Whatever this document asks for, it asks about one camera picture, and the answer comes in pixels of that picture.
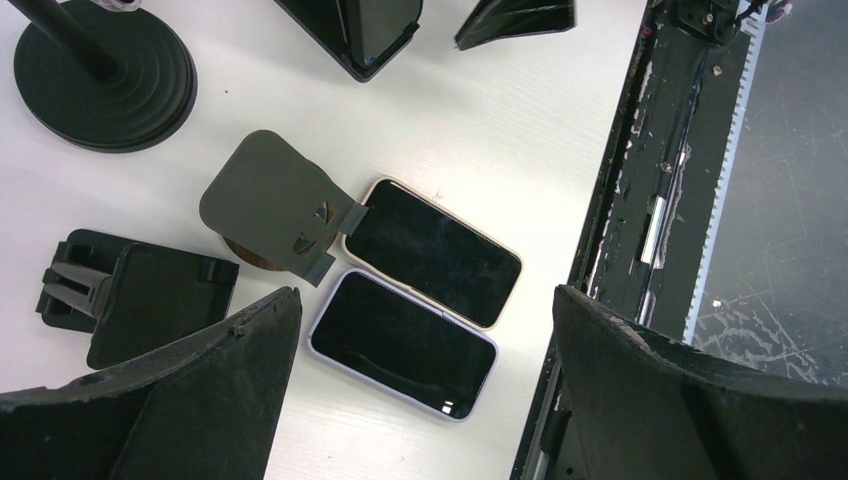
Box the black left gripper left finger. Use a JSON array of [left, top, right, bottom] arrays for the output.
[[1, 287, 302, 479]]

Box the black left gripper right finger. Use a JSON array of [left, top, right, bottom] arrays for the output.
[[553, 285, 847, 479]]

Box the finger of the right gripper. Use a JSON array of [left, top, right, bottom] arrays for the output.
[[454, 0, 576, 51]]

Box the black folding phone stand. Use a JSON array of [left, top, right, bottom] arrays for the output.
[[36, 229, 239, 370]]

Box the lilac case smartphone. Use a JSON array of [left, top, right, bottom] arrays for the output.
[[307, 269, 498, 422]]

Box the wood-base phone stand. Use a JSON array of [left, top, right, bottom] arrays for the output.
[[199, 130, 368, 286]]

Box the cream case smartphone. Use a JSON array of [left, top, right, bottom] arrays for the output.
[[343, 178, 522, 330]]

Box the black small phone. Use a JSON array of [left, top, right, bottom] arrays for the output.
[[278, 0, 423, 83]]

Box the black round-base phone stand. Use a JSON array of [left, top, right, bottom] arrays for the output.
[[12, 0, 198, 153]]

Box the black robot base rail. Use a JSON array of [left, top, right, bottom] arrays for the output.
[[512, 1, 766, 479]]

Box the white cable duct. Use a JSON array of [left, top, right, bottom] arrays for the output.
[[683, 4, 768, 346]]

